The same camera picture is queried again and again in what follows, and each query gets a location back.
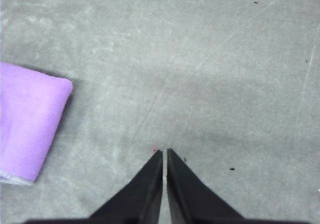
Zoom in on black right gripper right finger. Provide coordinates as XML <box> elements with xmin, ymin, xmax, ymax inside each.
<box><xmin>166</xmin><ymin>148</ymin><xmax>251</xmax><ymax>224</ymax></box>

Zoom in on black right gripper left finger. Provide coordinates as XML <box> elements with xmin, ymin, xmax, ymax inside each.
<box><xmin>82</xmin><ymin>149</ymin><xmax>164</xmax><ymax>224</ymax></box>

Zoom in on purple towel with grey hem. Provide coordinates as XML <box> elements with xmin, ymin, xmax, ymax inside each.
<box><xmin>0</xmin><ymin>61</ymin><xmax>74</xmax><ymax>186</ymax></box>

